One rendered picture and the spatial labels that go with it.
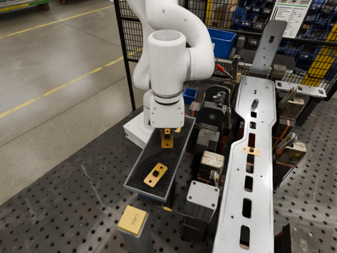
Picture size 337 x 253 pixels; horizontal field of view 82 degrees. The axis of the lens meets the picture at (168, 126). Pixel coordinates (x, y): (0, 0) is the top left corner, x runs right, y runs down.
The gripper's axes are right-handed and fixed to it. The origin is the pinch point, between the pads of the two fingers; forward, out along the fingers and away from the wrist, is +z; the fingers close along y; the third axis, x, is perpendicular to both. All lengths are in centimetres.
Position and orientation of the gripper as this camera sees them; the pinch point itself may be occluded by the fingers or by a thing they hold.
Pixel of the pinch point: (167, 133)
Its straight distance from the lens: 64.9
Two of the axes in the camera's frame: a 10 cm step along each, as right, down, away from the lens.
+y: 10.0, 0.0, 0.0
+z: 0.0, 7.0, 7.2
